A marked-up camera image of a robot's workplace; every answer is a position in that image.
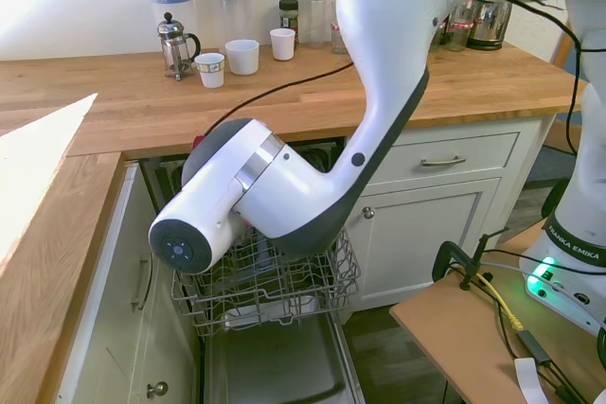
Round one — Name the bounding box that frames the short metal drawer handle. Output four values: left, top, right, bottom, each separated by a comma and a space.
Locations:
131, 255, 153, 313

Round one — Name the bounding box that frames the open steel dishwasher door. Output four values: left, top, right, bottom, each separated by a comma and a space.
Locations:
203, 308, 365, 404

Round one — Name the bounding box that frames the glass french press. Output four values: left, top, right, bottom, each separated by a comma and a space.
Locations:
156, 11, 203, 82

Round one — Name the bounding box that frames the spice jar black lid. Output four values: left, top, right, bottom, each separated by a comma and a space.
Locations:
277, 0, 300, 44

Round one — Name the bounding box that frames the black metal clamp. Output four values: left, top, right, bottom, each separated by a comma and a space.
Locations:
433, 233, 489, 291

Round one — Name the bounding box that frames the black cable adapter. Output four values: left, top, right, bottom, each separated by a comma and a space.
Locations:
518, 330, 553, 367

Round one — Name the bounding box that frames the yellow cable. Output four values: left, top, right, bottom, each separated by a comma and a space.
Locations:
475, 271, 526, 332

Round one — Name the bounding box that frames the white paper tag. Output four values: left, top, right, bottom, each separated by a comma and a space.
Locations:
514, 357, 550, 404

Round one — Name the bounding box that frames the glass jar red checkered lid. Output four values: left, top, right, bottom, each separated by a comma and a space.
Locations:
330, 21, 351, 55

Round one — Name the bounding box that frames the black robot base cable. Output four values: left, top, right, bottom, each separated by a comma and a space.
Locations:
471, 0, 586, 157

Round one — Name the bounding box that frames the wooden robot mounting board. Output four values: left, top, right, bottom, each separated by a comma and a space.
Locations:
389, 219, 606, 404

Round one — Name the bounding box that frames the grey wire dishwasher rack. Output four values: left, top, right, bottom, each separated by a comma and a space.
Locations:
169, 223, 364, 338

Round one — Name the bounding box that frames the small white ribbed cup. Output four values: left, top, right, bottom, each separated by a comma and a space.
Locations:
269, 27, 296, 62

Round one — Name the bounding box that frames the curved metal drawer handle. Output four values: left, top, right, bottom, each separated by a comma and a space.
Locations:
419, 154, 468, 167

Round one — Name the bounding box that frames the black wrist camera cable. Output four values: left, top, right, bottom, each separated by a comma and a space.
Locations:
203, 61, 355, 138

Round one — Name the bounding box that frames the steel electric kettle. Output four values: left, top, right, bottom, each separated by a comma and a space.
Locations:
466, 0, 513, 51

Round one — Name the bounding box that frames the clear glass jar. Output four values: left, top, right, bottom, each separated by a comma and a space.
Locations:
444, 0, 474, 53

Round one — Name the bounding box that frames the patterned paper cup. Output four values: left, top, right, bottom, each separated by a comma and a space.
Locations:
194, 52, 224, 89

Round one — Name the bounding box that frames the clear pitcher dark blue lid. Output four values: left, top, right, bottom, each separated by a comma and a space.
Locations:
205, 0, 252, 53

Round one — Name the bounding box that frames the clear jar green lid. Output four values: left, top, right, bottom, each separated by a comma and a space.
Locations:
302, 0, 329, 49

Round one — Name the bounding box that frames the clear pitcher light blue lid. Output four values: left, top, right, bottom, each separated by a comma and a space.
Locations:
145, 0, 196, 53

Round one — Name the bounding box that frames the large white mug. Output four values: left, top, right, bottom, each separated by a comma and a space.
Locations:
224, 39, 260, 77

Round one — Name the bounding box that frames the white cabinet beside dishwasher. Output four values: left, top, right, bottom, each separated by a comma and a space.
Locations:
345, 117, 558, 313

